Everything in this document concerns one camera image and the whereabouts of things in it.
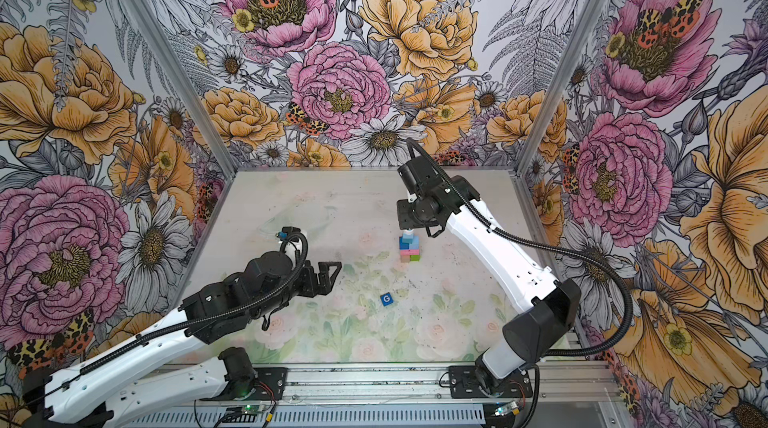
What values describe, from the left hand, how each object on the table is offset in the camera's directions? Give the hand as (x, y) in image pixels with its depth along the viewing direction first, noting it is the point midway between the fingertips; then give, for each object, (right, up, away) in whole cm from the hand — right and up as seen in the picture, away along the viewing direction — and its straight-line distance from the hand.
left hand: (323, 274), depth 72 cm
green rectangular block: (+23, -1, +24) cm, 34 cm away
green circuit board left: (-17, -32, 0) cm, 36 cm away
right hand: (+21, +11, +4) cm, 24 cm away
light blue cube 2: (+21, +7, +17) cm, 28 cm away
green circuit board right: (+43, -32, 0) cm, 54 cm away
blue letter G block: (+14, -11, +16) cm, 24 cm away
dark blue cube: (+20, +3, +22) cm, 29 cm away
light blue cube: (+23, +4, +22) cm, 33 cm away
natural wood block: (+20, -1, +23) cm, 31 cm away
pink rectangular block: (+21, +1, +23) cm, 31 cm away
